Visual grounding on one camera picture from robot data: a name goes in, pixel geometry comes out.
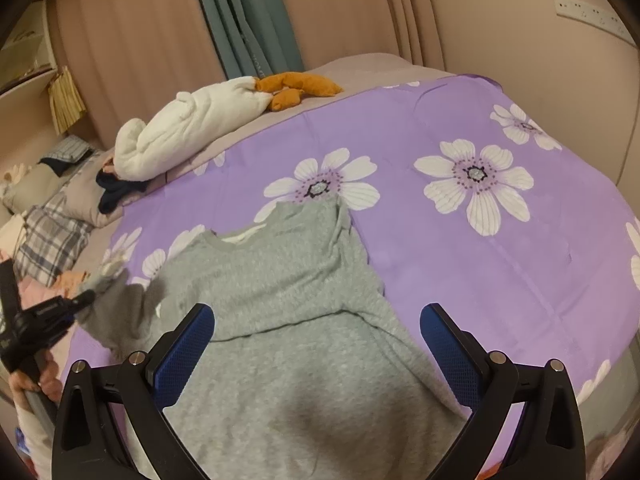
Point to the beige cushion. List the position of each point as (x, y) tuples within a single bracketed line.
[(38, 186)]

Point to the teal curtain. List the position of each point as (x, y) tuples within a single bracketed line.
[(252, 37)]

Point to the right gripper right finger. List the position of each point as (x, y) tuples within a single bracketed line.
[(548, 442)]

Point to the person left hand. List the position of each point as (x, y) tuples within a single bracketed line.
[(48, 383)]

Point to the dark navy garment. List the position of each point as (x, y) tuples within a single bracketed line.
[(115, 190)]

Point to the purple floral bed sheet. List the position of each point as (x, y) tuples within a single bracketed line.
[(457, 196)]

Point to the folded pink garment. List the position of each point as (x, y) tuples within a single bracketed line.
[(33, 292)]

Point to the plaid grey pillow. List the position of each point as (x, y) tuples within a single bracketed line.
[(52, 243)]

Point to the striped grey pillow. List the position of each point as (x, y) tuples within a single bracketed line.
[(67, 154)]

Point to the taupe pillow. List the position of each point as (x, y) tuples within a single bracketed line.
[(83, 194)]

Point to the pink curtain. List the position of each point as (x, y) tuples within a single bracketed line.
[(130, 57)]

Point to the folded orange garment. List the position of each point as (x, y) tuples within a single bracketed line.
[(68, 282)]

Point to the white wall power strip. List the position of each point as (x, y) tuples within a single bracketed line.
[(587, 13)]

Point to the grey New York sweatshirt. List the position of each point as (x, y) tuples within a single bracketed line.
[(310, 374)]

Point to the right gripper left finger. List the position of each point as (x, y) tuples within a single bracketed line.
[(87, 443)]

